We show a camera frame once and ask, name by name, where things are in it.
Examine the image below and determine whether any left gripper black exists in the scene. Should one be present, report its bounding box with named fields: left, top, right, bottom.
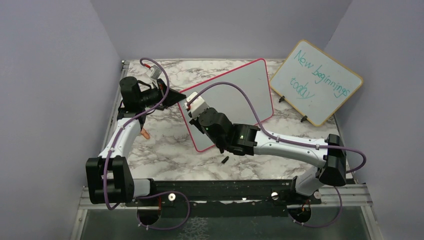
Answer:
left=138, top=78, right=187, bottom=109

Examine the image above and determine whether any black marker cap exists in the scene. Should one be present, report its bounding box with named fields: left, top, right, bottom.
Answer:
left=221, top=156, right=229, bottom=164

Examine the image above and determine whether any red framed whiteboard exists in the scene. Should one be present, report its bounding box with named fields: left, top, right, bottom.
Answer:
left=178, top=58, right=274, bottom=153

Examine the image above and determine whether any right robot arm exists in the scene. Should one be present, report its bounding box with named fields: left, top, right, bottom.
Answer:
left=187, top=107, right=347, bottom=204

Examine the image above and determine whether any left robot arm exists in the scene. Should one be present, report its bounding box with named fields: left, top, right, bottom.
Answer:
left=85, top=76, right=186, bottom=204

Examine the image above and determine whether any yellow framed whiteboard with writing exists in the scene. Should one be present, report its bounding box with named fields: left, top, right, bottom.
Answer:
left=269, top=39, right=363, bottom=127

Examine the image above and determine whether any orange marker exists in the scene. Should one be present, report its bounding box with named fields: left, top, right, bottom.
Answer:
left=140, top=128, right=151, bottom=140

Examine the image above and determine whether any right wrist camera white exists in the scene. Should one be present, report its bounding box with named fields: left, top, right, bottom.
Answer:
left=184, top=91, right=209, bottom=120

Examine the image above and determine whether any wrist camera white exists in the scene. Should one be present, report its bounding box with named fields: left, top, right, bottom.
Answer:
left=145, top=65, right=162, bottom=81
left=184, top=91, right=209, bottom=120

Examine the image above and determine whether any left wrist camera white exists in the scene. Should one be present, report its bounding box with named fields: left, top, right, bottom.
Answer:
left=145, top=65, right=162, bottom=81

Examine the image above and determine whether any aluminium frame left rail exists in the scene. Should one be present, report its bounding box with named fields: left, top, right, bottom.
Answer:
left=94, top=60, right=131, bottom=159

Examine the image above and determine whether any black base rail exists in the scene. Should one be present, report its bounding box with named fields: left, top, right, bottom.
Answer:
left=126, top=179, right=321, bottom=218

